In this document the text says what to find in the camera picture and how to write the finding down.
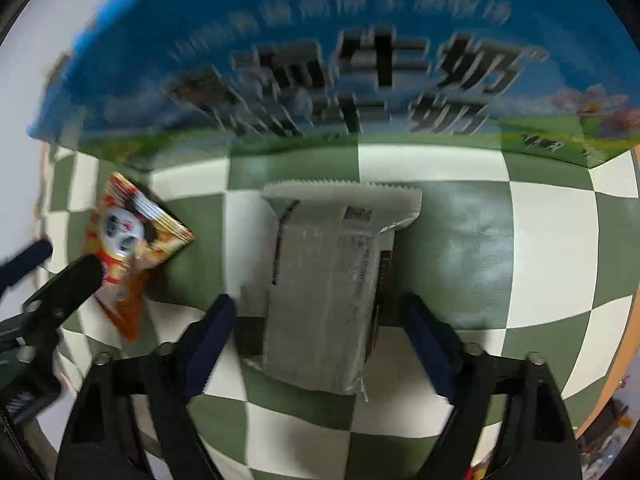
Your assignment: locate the panda orange snack bag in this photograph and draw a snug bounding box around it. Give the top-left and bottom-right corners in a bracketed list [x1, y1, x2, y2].
[84, 172, 194, 344]

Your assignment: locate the silver white wafer packet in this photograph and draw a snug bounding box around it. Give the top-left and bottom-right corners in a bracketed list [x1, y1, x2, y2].
[246, 180, 422, 396]

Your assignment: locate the green white checkered mat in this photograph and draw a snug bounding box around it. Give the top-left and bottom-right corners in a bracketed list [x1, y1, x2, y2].
[58, 145, 639, 479]

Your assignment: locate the cardboard box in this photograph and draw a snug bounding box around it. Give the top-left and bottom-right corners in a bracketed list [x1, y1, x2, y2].
[30, 0, 639, 168]

